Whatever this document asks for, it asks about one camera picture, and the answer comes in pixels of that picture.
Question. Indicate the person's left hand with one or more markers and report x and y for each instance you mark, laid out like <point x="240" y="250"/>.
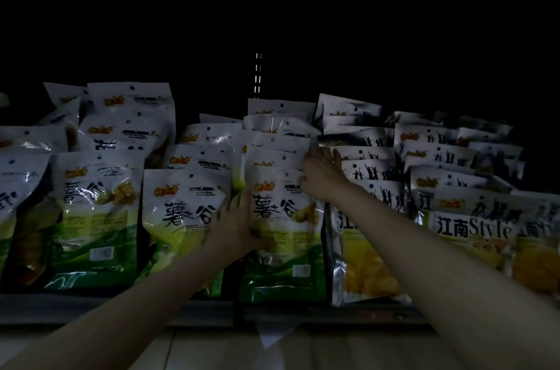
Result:
<point x="234" y="236"/>

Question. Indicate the person's right hand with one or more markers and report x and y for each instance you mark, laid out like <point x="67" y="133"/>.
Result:
<point x="324" y="177"/>

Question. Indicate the person's left thumb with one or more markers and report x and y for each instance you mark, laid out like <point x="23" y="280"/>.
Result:
<point x="264" y="244"/>

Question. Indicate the person's right fingers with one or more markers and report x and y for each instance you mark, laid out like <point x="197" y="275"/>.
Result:
<point x="326" y="155"/>

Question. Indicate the green white snack bag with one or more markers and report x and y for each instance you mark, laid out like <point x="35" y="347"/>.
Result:
<point x="284" y="277"/>

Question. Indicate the person's right forearm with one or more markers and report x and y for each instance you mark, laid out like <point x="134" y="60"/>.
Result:
<point x="437" y="286"/>

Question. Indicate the person's left forearm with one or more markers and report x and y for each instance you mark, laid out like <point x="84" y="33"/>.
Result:
<point x="131" y="321"/>

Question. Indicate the clear shelf label tag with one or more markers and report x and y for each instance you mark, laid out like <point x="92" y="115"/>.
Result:
<point x="275" y="334"/>

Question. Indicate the slotted metal shelf upright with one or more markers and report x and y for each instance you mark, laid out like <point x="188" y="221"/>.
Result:
<point x="258" y="67"/>

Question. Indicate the rows of yellow white packets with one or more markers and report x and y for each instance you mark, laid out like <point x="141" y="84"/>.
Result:
<point x="459" y="225"/>

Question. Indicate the rows of green white packets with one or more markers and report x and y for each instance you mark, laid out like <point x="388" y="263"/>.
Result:
<point x="96" y="216"/>

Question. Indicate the grey shelf edge rail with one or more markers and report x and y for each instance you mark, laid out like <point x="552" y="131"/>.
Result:
<point x="109" y="308"/>

